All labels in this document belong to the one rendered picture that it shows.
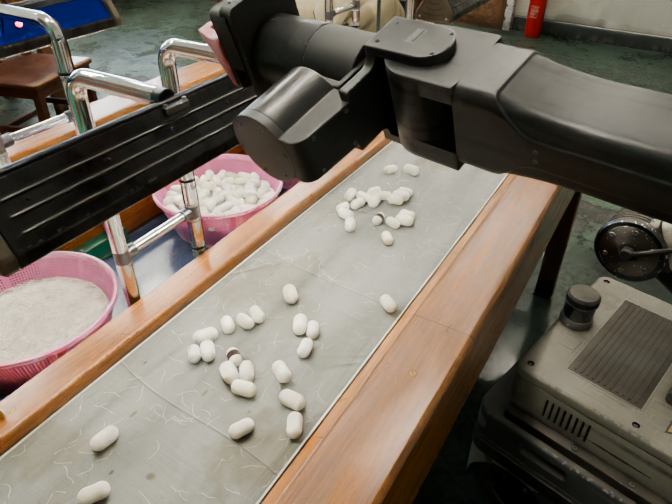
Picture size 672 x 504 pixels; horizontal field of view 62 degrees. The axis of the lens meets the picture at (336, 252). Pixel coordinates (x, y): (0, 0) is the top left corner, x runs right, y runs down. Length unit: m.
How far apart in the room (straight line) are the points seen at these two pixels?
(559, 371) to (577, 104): 0.94
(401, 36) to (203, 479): 0.53
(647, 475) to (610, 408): 0.13
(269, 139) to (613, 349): 1.06
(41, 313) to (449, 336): 0.63
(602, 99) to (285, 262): 0.73
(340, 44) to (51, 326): 0.70
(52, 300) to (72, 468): 0.34
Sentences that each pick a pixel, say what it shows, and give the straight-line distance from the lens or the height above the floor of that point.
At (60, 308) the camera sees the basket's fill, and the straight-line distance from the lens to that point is 0.99.
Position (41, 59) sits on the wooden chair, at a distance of 3.36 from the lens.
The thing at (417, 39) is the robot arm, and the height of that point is 1.23.
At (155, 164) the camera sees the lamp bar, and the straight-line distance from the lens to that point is 0.61.
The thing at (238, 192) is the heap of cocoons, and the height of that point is 0.74.
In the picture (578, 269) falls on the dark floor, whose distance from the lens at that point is 2.38.
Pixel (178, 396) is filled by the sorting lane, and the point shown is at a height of 0.74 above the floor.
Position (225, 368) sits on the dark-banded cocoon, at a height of 0.76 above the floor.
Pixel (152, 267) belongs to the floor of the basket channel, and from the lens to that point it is 1.14.
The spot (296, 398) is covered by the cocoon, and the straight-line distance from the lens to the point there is 0.74.
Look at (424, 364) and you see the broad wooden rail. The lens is 0.78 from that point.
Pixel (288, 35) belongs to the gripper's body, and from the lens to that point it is 0.45.
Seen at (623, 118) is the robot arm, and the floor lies 1.22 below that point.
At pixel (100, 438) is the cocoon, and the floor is 0.76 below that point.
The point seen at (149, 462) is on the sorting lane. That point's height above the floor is 0.74.
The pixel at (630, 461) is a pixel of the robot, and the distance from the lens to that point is 1.24.
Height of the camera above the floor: 1.33
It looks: 36 degrees down
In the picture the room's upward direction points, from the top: straight up
